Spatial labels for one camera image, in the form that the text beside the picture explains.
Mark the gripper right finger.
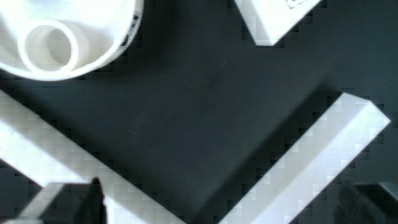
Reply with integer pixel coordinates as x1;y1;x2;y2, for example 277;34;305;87
334;182;398;224

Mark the white marker base plate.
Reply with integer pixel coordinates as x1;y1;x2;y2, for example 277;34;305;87
234;0;321;46

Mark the white round stool seat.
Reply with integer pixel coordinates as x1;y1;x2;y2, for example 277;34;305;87
0;0;144;81

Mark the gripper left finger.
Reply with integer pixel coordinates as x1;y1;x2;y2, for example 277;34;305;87
16;177;108;224

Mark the white fence rail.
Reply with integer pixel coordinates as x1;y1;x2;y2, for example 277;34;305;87
0;90;185;224
218;93;391;224

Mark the white right fence rail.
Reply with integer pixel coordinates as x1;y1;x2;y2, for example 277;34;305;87
218;93;391;224

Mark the white front fence rail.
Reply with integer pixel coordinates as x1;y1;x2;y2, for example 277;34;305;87
0;90;185;224

